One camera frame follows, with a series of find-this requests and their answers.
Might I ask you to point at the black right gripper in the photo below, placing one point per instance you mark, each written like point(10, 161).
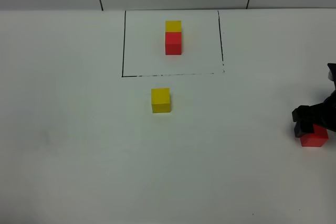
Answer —
point(322, 114)

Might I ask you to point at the red template cube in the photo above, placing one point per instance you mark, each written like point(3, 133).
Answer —
point(173, 43)

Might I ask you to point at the yellow template cube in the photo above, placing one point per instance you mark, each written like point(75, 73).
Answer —
point(173, 26)

